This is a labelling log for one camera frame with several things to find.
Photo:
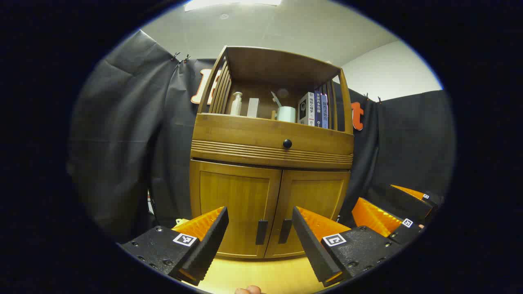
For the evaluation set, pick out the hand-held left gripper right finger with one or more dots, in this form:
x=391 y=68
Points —
x=308 y=245

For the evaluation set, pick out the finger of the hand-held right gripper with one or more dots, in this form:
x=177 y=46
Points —
x=376 y=218
x=408 y=206

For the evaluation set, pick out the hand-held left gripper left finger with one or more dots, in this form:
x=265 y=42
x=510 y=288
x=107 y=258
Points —
x=210 y=249

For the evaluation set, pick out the wooden shoe cabinet door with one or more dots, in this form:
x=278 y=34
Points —
x=314 y=194
x=233 y=204

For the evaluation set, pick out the wooden double-door shoe cabinet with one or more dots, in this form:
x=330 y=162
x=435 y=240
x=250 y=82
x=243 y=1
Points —
x=282 y=67

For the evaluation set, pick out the wooden cabinet drawer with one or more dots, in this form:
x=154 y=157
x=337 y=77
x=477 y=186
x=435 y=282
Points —
x=237 y=134

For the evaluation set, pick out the black round drawer knob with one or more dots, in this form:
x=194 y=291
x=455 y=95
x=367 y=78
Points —
x=287 y=143

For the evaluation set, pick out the light blue spine book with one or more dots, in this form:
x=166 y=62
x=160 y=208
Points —
x=325 y=112

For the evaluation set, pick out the dark blue spine book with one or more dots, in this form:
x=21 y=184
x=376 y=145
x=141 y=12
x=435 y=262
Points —
x=318 y=110

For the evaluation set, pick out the white spine book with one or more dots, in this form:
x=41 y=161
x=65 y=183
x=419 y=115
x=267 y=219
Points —
x=306 y=109

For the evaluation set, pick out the white cup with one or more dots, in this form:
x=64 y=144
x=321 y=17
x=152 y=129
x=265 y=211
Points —
x=287 y=115

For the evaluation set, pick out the white pump bottle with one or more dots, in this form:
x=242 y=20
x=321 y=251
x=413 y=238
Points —
x=236 y=106

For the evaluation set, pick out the white rectangular box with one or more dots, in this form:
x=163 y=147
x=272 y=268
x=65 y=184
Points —
x=253 y=108

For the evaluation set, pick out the grey tool in cup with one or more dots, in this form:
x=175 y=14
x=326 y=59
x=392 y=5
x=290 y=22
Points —
x=276 y=100

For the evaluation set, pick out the black backdrop cloth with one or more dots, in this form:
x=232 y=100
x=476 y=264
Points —
x=122 y=122

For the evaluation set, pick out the ceiling light panel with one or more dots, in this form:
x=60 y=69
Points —
x=233 y=4

